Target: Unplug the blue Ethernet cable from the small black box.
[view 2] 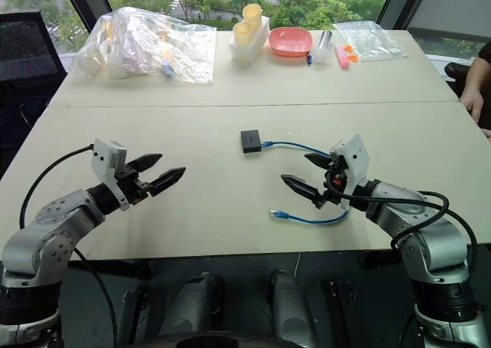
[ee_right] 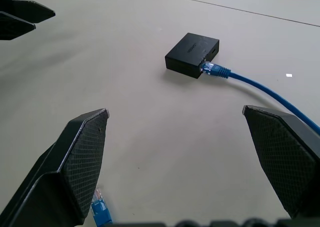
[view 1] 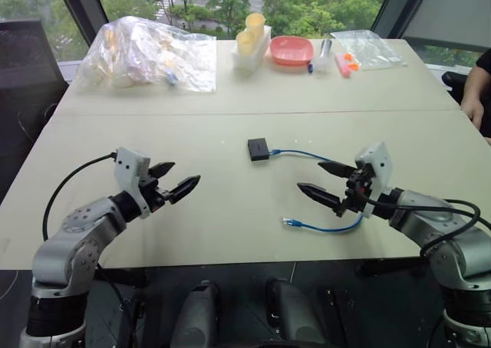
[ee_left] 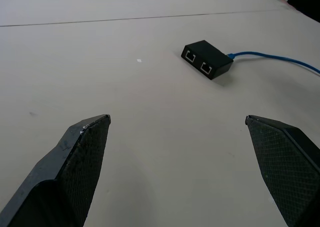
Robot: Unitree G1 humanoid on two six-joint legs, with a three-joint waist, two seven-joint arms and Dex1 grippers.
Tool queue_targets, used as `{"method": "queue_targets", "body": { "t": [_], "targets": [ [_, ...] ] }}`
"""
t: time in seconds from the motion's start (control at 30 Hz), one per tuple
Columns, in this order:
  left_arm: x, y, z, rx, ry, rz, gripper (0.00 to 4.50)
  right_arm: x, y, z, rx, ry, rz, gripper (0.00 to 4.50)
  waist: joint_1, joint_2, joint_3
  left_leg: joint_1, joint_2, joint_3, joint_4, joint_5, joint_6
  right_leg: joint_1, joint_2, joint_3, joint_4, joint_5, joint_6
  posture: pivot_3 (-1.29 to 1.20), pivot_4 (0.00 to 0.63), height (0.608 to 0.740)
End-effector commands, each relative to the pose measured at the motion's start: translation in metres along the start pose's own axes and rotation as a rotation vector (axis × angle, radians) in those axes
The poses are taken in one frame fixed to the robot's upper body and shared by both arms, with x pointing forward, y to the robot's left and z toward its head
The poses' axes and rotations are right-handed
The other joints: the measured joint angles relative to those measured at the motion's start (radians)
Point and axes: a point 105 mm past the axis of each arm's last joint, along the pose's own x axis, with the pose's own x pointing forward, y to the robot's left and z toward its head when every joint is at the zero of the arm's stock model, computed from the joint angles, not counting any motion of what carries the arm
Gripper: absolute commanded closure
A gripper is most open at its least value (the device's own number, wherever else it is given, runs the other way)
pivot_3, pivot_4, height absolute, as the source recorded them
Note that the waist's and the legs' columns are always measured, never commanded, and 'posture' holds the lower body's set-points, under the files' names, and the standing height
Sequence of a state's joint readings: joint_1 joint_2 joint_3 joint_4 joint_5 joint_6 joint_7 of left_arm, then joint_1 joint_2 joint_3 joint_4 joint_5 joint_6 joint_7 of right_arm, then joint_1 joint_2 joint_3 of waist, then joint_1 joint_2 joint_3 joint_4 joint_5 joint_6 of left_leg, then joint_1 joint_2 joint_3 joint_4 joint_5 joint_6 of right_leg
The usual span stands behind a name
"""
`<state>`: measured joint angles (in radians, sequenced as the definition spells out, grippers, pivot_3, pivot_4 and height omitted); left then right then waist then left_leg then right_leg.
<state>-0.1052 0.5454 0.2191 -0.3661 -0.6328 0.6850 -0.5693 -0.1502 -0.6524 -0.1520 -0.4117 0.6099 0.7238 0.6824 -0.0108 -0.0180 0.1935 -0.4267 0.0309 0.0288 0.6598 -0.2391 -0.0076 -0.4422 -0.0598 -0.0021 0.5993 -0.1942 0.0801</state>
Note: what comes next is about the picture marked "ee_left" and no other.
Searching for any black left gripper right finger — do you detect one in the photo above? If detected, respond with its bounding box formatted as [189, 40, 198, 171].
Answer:
[245, 115, 320, 227]

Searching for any black ethernet splitter box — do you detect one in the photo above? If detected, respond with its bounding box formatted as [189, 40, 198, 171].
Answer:
[181, 39, 234, 81]

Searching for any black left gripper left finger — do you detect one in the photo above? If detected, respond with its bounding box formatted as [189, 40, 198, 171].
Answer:
[0, 114, 112, 227]

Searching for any blue Ethernet cable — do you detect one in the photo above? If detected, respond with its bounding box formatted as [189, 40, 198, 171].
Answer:
[226, 51, 320, 75]

